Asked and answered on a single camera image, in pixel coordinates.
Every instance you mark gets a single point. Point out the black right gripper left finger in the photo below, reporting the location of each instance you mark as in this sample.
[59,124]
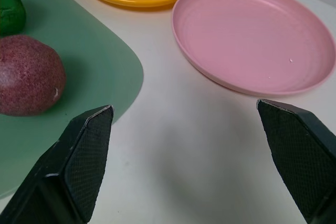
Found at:
[65,171]

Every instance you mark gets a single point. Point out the green rubber mat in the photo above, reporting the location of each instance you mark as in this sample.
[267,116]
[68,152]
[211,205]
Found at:
[92,58]

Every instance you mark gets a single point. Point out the dark red round fruit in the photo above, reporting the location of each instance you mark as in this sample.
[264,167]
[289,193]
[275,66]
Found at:
[26,75]

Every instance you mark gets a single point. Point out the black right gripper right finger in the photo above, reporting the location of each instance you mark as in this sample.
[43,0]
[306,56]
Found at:
[296,150]

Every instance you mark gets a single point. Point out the pink plastic plate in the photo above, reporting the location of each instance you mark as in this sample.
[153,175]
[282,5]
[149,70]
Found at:
[252,37]

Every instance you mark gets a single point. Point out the green round fruit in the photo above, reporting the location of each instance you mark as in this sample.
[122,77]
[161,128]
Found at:
[10,14]

